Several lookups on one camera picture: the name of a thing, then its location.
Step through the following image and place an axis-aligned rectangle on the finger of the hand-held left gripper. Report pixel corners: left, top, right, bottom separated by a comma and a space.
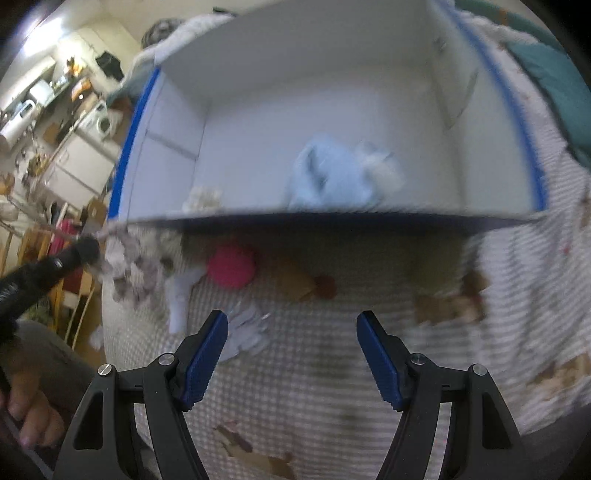
0, 237, 101, 324

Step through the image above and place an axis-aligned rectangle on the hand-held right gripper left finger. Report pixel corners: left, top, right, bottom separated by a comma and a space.
53, 309, 229, 480

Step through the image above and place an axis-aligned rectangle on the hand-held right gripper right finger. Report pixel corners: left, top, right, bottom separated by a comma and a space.
356, 310, 523, 480

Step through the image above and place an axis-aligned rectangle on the grey white patchy plush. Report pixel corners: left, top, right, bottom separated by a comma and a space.
96, 226, 183, 319

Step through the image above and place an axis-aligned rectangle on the white cardboard box blue edge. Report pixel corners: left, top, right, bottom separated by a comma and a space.
107, 0, 549, 232

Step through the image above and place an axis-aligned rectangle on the brown and red soft toy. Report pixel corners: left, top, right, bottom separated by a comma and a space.
272, 263, 338, 302

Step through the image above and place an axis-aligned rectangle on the person's left hand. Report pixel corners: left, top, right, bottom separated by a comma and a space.
0, 364, 66, 449

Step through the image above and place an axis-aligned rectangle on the pale lilac plush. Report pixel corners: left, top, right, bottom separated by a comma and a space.
221, 305, 272, 363

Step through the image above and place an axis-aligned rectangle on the white cloth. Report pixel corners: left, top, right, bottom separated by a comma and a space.
165, 270, 206, 335

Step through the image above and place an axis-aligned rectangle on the grey white printed blanket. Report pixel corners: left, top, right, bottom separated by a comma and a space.
99, 0, 591, 480

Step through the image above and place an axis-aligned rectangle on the person's grey trouser leg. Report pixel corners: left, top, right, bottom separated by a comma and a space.
0, 320, 155, 480

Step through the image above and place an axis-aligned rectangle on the pink plush ball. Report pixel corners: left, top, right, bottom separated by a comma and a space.
206, 244, 258, 289

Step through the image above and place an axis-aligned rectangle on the white refrigerator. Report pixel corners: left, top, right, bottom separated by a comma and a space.
44, 131, 118, 204

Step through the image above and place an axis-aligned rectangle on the white washing machine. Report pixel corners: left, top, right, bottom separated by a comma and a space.
88, 102, 120, 139

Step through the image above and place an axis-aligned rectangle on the small cream fluffy toy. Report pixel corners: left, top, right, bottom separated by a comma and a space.
181, 185, 223, 214

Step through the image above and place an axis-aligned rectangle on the light blue cloth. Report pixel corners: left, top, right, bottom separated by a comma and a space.
287, 134, 386, 212

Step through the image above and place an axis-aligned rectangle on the white fluffy plush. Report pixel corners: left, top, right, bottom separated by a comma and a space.
356, 142, 406, 193

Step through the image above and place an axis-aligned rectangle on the grey knitted fabric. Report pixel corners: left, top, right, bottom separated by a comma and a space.
140, 17, 185, 49

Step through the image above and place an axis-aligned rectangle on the teal pillow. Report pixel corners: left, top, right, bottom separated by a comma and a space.
507, 41, 591, 160

